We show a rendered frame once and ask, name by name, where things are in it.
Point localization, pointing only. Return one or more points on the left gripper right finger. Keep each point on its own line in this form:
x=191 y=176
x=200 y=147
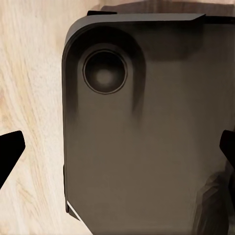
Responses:
x=227 y=146

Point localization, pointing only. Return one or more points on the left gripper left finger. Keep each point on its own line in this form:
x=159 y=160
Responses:
x=12 y=146

